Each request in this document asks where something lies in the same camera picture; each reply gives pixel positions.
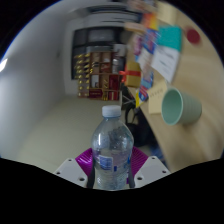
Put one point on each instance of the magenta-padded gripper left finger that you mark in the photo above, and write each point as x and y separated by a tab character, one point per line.
71	171

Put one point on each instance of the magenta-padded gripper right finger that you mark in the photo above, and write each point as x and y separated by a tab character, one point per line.
151	170

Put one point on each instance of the clear plastic water bottle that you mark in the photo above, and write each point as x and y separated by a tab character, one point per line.
111	150

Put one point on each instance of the pale green ribbed cup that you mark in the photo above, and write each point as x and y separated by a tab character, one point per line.
181	106

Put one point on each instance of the pale yellow envelope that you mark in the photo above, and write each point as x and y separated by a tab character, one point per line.
156	96

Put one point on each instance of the blue red book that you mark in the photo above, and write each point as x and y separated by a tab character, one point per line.
143	93

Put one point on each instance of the yellow gift box red ribbon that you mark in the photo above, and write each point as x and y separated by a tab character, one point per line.
131	77

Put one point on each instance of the wooden shelf unit with trophies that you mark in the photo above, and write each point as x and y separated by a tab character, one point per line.
96	75

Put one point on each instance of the ceiling light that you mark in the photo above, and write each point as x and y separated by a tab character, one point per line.
3	64

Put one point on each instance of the blue patterned book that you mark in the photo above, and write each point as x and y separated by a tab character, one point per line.
150	38

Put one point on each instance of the teal book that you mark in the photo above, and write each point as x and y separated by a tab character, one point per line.
170	37

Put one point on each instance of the black framed glass door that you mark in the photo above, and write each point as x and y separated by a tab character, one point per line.
80	36

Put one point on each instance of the flat round red coaster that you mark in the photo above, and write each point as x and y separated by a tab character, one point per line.
193	35

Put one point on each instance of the orange red book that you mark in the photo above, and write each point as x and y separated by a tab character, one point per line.
150	20

